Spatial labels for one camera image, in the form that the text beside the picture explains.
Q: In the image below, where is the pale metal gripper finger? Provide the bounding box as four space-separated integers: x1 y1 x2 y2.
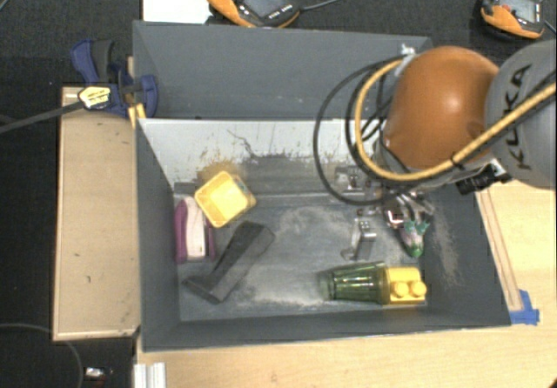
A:
333 164 374 197
340 218 379 262

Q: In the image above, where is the yellow toy brick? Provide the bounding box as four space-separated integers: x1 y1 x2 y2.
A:
384 265 428 306

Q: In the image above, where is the grey metal bin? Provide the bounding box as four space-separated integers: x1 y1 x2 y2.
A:
131 19 513 352

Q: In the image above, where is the yellow square cup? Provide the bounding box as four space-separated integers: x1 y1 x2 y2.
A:
193 170 258 229

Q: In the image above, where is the dark green flat block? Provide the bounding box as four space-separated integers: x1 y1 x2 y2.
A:
181 220 277 305

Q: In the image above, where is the purple and white stapler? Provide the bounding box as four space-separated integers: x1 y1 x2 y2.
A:
173 195 217 264

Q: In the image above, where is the pale wood board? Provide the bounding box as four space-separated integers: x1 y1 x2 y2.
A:
51 85 143 342

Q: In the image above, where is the black cylinder on white bracket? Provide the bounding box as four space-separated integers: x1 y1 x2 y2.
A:
454 163 512 197

